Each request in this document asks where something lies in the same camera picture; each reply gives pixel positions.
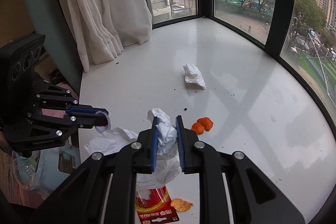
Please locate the small pink jelly cup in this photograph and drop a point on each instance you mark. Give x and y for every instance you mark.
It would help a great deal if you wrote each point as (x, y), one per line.
(102, 122)

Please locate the white tissue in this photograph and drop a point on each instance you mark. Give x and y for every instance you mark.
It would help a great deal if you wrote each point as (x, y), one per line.
(161, 150)

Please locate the orange peel pieces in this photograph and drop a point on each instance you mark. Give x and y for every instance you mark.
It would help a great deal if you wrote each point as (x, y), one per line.
(202, 125)

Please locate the red battery blister pack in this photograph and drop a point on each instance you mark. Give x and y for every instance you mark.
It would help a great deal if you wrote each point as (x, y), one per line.
(154, 206)

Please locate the white sheer curtain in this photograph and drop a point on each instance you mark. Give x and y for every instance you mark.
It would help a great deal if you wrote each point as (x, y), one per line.
(102, 28)

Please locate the orange chip crumb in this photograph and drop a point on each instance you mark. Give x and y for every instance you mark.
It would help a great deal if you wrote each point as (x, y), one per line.
(181, 205)

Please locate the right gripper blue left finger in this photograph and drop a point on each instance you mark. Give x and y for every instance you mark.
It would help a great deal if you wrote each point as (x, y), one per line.
(146, 149)

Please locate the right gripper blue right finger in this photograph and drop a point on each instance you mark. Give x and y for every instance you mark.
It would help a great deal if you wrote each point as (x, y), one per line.
(188, 158)

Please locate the trash bin with liner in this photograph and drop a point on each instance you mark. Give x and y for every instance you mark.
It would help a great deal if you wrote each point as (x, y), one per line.
(46, 169)

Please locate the teal green curtain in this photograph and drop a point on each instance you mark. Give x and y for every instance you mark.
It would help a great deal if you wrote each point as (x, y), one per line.
(48, 19)

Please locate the small white tissue wad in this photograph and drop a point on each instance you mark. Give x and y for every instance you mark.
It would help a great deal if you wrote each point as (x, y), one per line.
(193, 75)

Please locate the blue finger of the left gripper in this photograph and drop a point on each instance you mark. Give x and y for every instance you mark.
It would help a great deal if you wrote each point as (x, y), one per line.
(85, 109)
(80, 120)

